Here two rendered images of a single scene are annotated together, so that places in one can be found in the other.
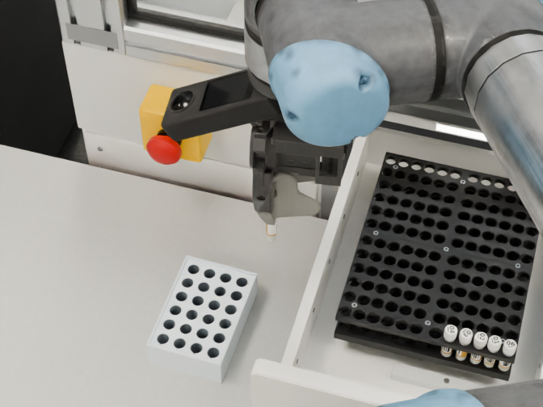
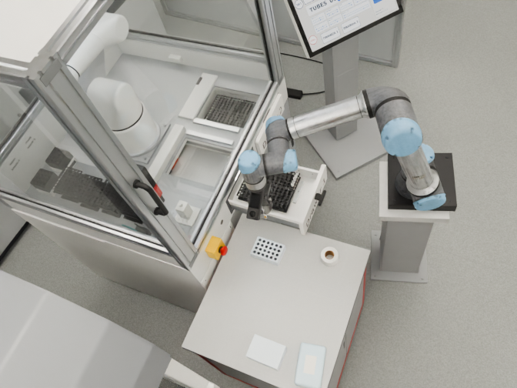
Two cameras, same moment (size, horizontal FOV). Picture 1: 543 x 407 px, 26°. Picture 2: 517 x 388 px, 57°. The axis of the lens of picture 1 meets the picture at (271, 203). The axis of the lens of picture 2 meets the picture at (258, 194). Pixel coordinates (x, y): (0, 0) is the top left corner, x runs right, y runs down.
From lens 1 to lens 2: 1.16 m
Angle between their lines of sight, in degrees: 38
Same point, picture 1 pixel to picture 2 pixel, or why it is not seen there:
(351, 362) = (290, 212)
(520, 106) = (308, 123)
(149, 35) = (200, 242)
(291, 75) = (290, 163)
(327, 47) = (286, 155)
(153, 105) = (213, 249)
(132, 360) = (277, 270)
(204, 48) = (207, 228)
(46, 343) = (269, 292)
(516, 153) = (317, 126)
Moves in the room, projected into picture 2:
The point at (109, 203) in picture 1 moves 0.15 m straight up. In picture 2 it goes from (225, 278) to (215, 265)
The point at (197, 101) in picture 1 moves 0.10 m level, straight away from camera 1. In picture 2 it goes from (255, 209) to (227, 211)
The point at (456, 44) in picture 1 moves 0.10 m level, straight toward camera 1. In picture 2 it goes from (284, 135) to (312, 140)
